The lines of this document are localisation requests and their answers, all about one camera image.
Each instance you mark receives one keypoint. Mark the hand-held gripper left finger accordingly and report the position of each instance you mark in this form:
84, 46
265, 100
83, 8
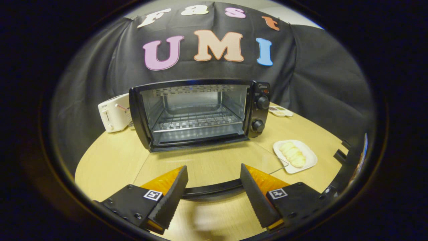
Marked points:
172, 197

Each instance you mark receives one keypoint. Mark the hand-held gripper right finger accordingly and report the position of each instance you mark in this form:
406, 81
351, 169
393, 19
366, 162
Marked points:
255, 197

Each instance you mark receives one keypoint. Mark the pale yellow bread roll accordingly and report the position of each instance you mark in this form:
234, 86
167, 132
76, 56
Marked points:
293, 154

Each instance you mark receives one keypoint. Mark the black toaster oven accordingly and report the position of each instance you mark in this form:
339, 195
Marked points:
197, 100

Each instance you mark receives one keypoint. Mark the white bread toaster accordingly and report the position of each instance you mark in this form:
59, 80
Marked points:
113, 115

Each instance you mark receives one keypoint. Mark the white square plate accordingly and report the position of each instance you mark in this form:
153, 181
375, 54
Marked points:
309, 157

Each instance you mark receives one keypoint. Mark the white snack tray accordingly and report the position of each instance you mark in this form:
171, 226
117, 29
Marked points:
281, 111

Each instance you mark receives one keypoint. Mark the black chair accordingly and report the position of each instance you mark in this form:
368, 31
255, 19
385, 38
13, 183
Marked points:
351, 164

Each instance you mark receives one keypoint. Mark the black backdrop cloth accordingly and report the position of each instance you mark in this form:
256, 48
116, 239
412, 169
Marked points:
317, 77

